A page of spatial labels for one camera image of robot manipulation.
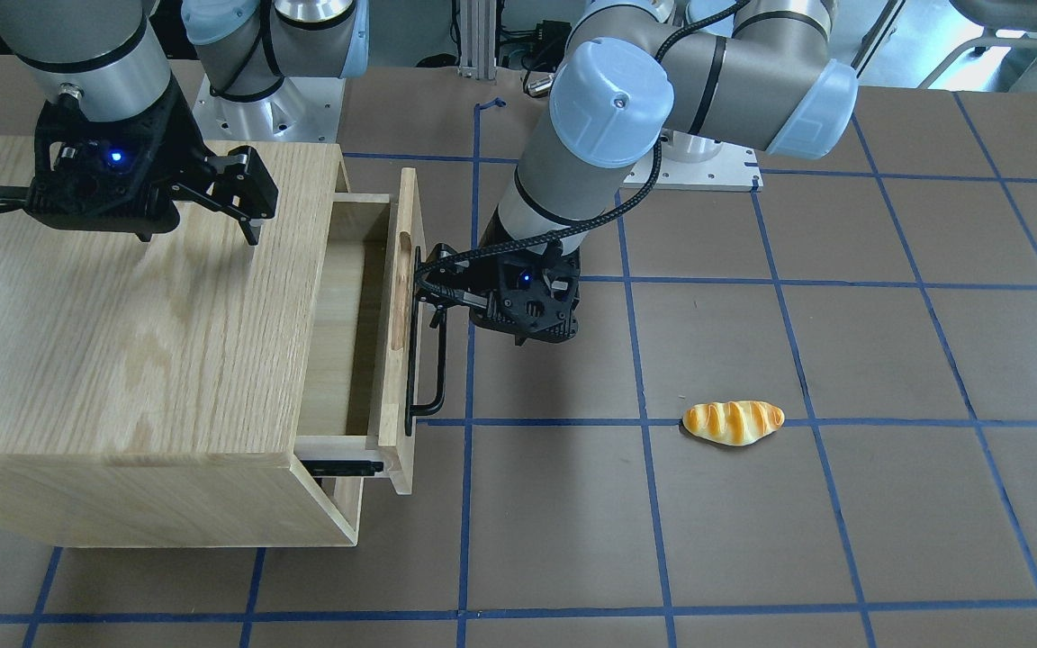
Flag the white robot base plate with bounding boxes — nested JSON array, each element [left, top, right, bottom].
[[654, 129, 764, 192]]

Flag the aluminium profile post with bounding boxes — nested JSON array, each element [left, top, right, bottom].
[[456, 0, 500, 83]]

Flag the wooden drawer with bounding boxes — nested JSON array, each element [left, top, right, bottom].
[[293, 167, 425, 495]]

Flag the black power adapter box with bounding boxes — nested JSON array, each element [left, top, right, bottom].
[[532, 20, 572, 62]]

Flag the toy bread roll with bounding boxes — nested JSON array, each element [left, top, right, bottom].
[[681, 400, 786, 447]]

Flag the light wooden drawer cabinet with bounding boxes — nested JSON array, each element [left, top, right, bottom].
[[0, 142, 361, 548]]

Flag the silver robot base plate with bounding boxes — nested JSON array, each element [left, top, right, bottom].
[[193, 77, 347, 143]]

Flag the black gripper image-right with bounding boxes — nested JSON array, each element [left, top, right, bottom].
[[415, 243, 581, 345]]

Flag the black metal drawer handle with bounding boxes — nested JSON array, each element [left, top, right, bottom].
[[404, 243, 447, 436]]

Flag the silver cable connector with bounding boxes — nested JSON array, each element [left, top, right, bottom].
[[522, 71, 555, 98]]

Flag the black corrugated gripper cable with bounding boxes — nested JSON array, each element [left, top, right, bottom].
[[414, 0, 753, 311]]

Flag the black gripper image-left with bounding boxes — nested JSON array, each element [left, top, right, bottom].
[[23, 92, 279, 247]]

